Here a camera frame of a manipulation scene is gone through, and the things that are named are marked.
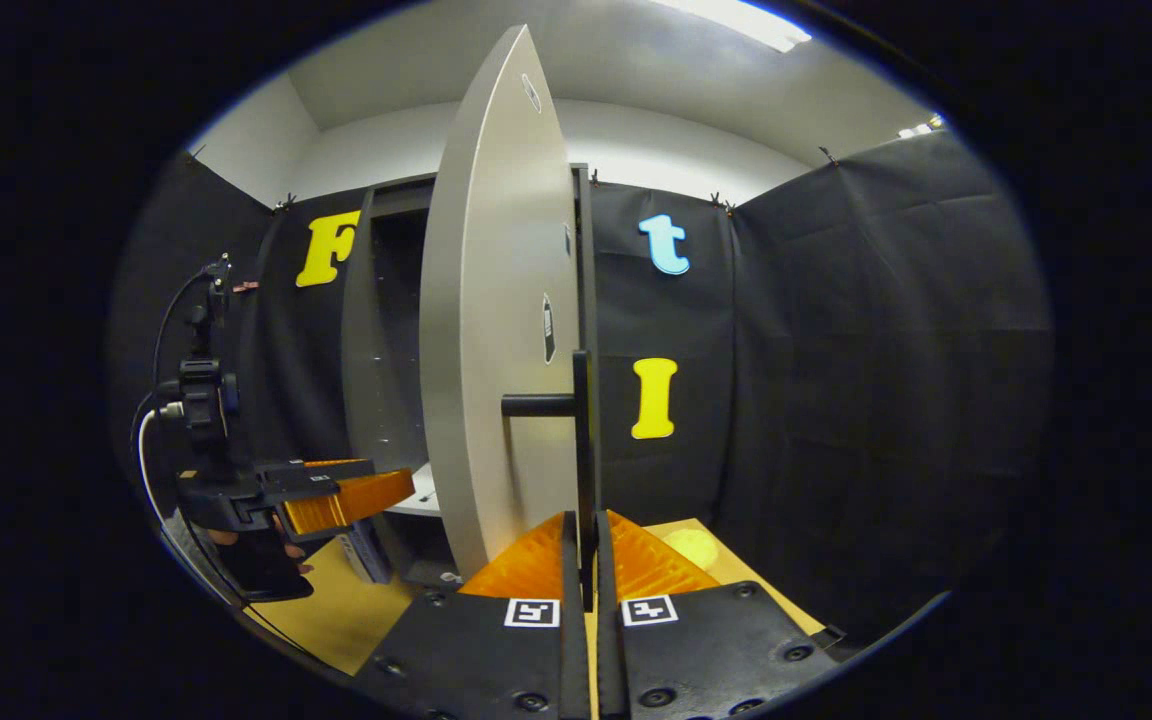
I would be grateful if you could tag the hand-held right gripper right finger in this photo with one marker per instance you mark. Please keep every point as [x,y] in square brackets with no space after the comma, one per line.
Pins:
[608,660]

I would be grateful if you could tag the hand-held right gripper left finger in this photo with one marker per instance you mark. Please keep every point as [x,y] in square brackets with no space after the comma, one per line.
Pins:
[574,660]

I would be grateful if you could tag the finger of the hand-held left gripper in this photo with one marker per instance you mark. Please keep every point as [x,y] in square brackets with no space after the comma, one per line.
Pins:
[296,478]
[346,503]

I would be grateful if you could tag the dark grey cabinet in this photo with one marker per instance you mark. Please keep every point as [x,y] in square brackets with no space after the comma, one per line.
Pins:
[386,330]

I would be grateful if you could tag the purple spine book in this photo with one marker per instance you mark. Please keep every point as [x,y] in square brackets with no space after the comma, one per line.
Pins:
[373,552]

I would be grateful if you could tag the yellow round object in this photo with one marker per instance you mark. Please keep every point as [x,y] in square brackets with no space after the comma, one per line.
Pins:
[691,548]

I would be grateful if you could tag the black backdrop cloth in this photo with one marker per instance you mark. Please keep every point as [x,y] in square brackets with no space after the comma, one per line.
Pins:
[836,350]

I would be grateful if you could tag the small ceiling light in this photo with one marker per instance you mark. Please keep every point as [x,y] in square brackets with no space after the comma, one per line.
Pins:
[921,128]

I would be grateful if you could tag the long ceiling light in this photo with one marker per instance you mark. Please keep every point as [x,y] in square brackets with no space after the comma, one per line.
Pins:
[736,20]

